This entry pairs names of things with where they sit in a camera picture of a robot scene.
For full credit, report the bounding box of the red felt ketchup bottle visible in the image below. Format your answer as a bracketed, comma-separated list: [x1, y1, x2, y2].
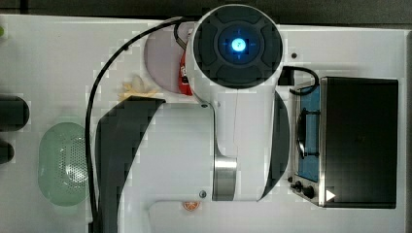
[178, 53, 192, 96]

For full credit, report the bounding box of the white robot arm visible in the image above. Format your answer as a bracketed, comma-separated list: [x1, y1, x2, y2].
[94, 4, 290, 233]

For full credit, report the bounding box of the lavender round plate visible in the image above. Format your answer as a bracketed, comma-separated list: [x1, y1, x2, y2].
[144, 21, 194, 94]

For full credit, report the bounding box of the peeled toy banana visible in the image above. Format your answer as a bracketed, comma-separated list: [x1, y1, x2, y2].
[118, 75, 157, 101]

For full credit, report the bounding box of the orange slice toy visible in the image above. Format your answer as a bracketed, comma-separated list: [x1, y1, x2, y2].
[183, 201, 200, 212]

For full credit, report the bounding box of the black toaster oven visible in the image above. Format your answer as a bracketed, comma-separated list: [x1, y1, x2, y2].
[289, 77, 398, 209]

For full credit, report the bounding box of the green perforated colander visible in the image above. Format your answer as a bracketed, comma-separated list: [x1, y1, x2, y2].
[38, 122, 88, 207]

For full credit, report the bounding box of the black cylinder object lower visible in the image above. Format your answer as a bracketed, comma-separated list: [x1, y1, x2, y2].
[0, 141, 15, 164]

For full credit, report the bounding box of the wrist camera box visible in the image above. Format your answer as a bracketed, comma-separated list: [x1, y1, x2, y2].
[278, 66, 294, 86]

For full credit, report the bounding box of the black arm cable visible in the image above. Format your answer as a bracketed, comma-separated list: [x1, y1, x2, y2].
[85, 17, 185, 224]

